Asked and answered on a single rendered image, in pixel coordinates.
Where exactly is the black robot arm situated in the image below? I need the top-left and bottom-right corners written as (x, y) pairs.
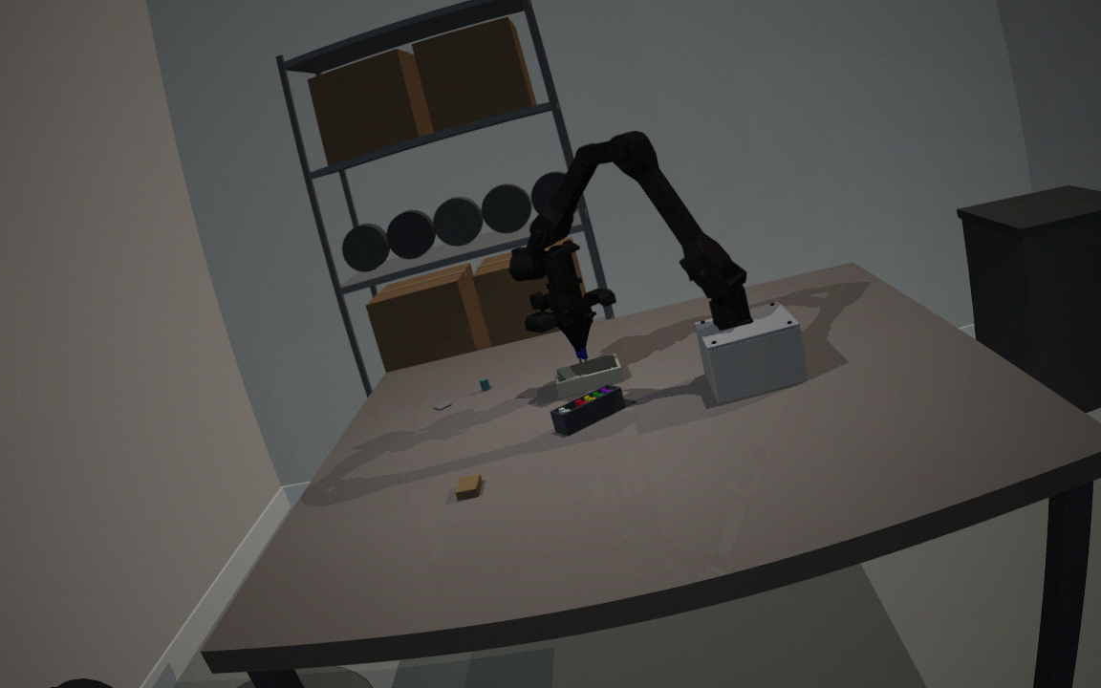
top-left (508, 131), bottom-right (753, 330)

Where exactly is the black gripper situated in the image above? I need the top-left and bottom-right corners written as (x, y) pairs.
top-left (525, 273), bottom-right (615, 352)

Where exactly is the small brown block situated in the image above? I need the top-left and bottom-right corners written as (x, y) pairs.
top-left (455, 474), bottom-right (483, 501)

